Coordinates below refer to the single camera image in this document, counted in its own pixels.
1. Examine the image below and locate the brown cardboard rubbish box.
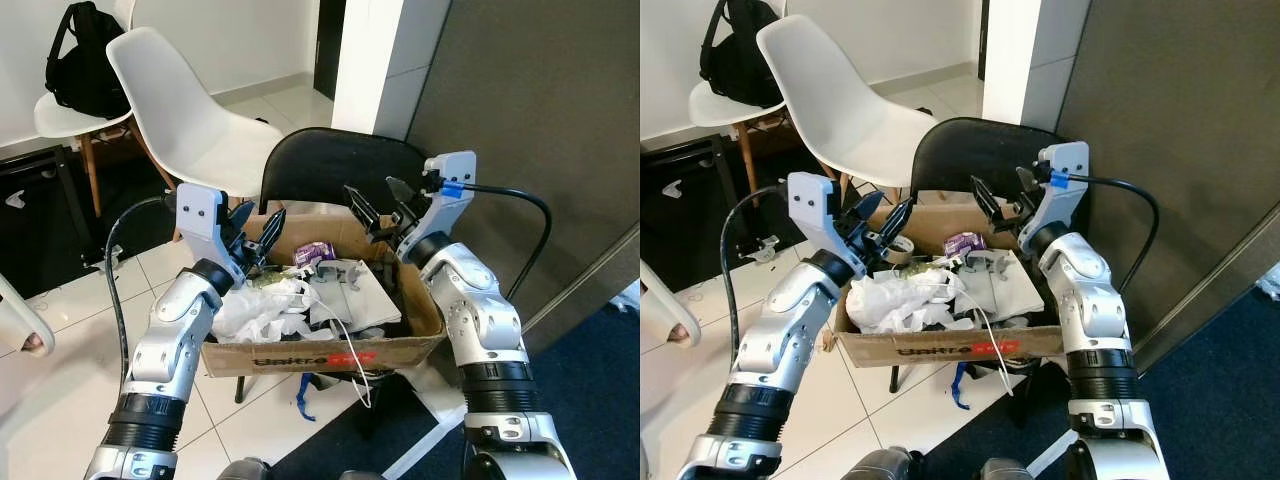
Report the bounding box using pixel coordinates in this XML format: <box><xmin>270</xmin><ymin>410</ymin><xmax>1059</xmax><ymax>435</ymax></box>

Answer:
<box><xmin>833</xmin><ymin>203</ymin><xmax>1066</xmax><ymax>369</ymax></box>
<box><xmin>200</xmin><ymin>210</ymin><xmax>448</xmax><ymax>378</ymax></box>

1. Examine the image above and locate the black padded chair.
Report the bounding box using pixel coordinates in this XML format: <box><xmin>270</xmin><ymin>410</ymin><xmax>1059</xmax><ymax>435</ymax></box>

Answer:
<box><xmin>888</xmin><ymin>117</ymin><xmax>1066</xmax><ymax>393</ymax></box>
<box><xmin>235</xmin><ymin>128</ymin><xmax>433</xmax><ymax>406</ymax></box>

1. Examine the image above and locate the crumpled white plastic bag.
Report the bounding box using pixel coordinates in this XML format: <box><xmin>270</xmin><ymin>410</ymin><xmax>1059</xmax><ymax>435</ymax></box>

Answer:
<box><xmin>848</xmin><ymin>268</ymin><xmax>966</xmax><ymax>334</ymax></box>
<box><xmin>212</xmin><ymin>278</ymin><xmax>321</xmax><ymax>343</ymax></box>

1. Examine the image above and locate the white flat sheet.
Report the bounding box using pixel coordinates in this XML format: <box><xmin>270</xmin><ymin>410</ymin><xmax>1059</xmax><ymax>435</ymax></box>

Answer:
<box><xmin>308</xmin><ymin>258</ymin><xmax>404</xmax><ymax>333</ymax></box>
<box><xmin>950</xmin><ymin>250</ymin><xmax>1046</xmax><ymax>323</ymax></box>

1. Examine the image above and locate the white plastic shell chair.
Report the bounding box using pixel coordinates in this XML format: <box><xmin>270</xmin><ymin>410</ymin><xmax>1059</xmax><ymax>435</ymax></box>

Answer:
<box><xmin>105</xmin><ymin>27</ymin><xmax>286</xmax><ymax>216</ymax></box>
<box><xmin>757</xmin><ymin>15</ymin><xmax>938</xmax><ymax>196</ymax></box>
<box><xmin>688</xmin><ymin>0</ymin><xmax>786</xmax><ymax>206</ymax></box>
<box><xmin>33</xmin><ymin>0</ymin><xmax>136</xmax><ymax>218</ymax></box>

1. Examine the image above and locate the dark door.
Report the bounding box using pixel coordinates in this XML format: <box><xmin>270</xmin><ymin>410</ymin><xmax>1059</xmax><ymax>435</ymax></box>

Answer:
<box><xmin>975</xmin><ymin>0</ymin><xmax>991</xmax><ymax>81</ymax></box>
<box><xmin>313</xmin><ymin>0</ymin><xmax>346</xmax><ymax>101</ymax></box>

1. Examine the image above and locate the black low shelf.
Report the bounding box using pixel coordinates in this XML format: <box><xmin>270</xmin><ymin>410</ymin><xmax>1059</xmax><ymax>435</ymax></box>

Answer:
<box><xmin>0</xmin><ymin>145</ymin><xmax>181</xmax><ymax>301</ymax></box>
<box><xmin>640</xmin><ymin>135</ymin><xmax>801</xmax><ymax>296</ymax></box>

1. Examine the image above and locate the black backpack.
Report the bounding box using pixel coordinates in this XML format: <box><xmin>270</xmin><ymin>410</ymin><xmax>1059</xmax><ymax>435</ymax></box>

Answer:
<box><xmin>45</xmin><ymin>2</ymin><xmax>131</xmax><ymax>119</ymax></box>
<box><xmin>699</xmin><ymin>0</ymin><xmax>786</xmax><ymax>109</ymax></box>

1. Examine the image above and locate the white rounded object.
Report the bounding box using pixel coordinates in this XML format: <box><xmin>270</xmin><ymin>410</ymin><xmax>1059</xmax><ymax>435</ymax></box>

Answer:
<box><xmin>0</xmin><ymin>272</ymin><xmax>56</xmax><ymax>358</ymax></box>
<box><xmin>640</xmin><ymin>262</ymin><xmax>701</xmax><ymax>348</ymax></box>

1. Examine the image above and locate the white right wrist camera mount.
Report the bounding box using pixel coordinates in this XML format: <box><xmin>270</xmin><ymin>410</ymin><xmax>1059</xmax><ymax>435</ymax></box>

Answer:
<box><xmin>1030</xmin><ymin>141</ymin><xmax>1091</xmax><ymax>256</ymax></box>
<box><xmin>398</xmin><ymin>150</ymin><xmax>478</xmax><ymax>263</ymax></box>

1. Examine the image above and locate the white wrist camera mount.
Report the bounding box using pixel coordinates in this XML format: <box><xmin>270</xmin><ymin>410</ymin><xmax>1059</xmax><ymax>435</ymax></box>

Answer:
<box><xmin>398</xmin><ymin>150</ymin><xmax>478</xmax><ymax>263</ymax></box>
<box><xmin>175</xmin><ymin>183</ymin><xmax>248</xmax><ymax>286</ymax></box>
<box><xmin>787</xmin><ymin>172</ymin><xmax>863</xmax><ymax>276</ymax></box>
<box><xmin>1030</xmin><ymin>141</ymin><xmax>1091</xmax><ymax>256</ymax></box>

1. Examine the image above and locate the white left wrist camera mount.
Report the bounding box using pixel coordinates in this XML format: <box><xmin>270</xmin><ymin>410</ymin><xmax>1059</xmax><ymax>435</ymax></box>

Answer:
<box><xmin>787</xmin><ymin>172</ymin><xmax>863</xmax><ymax>276</ymax></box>
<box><xmin>175</xmin><ymin>183</ymin><xmax>248</xmax><ymax>286</ymax></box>

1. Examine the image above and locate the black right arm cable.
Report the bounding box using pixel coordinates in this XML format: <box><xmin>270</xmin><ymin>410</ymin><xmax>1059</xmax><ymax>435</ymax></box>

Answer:
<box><xmin>425</xmin><ymin>180</ymin><xmax>553</xmax><ymax>301</ymax></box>
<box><xmin>1050</xmin><ymin>172</ymin><xmax>1161</xmax><ymax>296</ymax></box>

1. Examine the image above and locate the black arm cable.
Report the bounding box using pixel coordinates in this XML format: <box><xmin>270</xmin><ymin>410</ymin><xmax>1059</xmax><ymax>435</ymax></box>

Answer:
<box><xmin>720</xmin><ymin>185</ymin><xmax>791</xmax><ymax>366</ymax></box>
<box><xmin>1050</xmin><ymin>172</ymin><xmax>1161</xmax><ymax>296</ymax></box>
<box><xmin>425</xmin><ymin>180</ymin><xmax>553</xmax><ymax>301</ymax></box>
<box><xmin>105</xmin><ymin>195</ymin><xmax>179</xmax><ymax>396</ymax></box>

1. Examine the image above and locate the thin white string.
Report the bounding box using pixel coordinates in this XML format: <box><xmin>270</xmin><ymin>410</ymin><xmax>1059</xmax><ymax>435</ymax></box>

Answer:
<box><xmin>318</xmin><ymin>290</ymin><xmax>373</xmax><ymax>408</ymax></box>
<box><xmin>965</xmin><ymin>285</ymin><xmax>1014</xmax><ymax>396</ymax></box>

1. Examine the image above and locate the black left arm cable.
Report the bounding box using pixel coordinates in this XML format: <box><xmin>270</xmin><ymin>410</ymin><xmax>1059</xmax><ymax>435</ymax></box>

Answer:
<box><xmin>720</xmin><ymin>185</ymin><xmax>791</xmax><ymax>366</ymax></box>
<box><xmin>105</xmin><ymin>195</ymin><xmax>179</xmax><ymax>396</ymax></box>

